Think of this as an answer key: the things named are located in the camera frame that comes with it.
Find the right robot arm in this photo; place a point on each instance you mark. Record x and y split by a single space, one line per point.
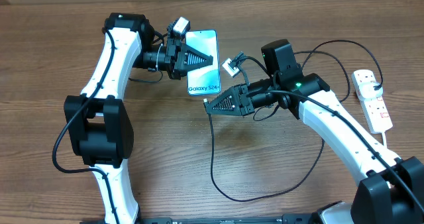
389 188

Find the white power strip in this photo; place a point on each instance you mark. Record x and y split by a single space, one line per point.
375 110

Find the blue Galaxy smartphone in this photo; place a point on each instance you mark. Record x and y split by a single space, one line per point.
204 78

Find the white charger plug adapter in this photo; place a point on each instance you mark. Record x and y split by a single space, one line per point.
369 90

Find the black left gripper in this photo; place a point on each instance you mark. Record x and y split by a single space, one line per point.
177 59

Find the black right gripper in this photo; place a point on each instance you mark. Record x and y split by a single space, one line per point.
240 109

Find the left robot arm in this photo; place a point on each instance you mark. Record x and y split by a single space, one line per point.
97 122

